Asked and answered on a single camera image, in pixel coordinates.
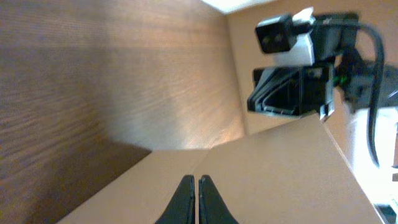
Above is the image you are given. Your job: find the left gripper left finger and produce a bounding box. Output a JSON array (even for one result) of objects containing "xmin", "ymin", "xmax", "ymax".
[{"xmin": 155, "ymin": 175, "xmax": 195, "ymax": 224}]

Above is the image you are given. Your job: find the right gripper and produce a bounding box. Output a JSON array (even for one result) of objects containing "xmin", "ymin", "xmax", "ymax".
[{"xmin": 247, "ymin": 12, "xmax": 359, "ymax": 118}]

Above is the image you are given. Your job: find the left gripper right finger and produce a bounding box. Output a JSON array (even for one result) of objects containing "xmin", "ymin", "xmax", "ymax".
[{"xmin": 198, "ymin": 175, "xmax": 238, "ymax": 224}]

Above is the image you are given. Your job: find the brown cardboard box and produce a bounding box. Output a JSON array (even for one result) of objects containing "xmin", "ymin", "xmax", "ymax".
[{"xmin": 62, "ymin": 115, "xmax": 381, "ymax": 223}]

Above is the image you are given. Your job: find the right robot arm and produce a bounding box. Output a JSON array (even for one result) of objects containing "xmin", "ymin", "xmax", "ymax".
[{"xmin": 246, "ymin": 9, "xmax": 397, "ymax": 165}]

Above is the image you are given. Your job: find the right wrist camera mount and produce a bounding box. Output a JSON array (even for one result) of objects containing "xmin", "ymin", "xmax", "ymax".
[{"xmin": 255, "ymin": 7, "xmax": 315, "ymax": 67}]

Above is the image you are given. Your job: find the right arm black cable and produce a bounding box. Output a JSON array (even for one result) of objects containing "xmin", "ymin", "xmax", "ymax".
[{"xmin": 323, "ymin": 20, "xmax": 386, "ymax": 169}]

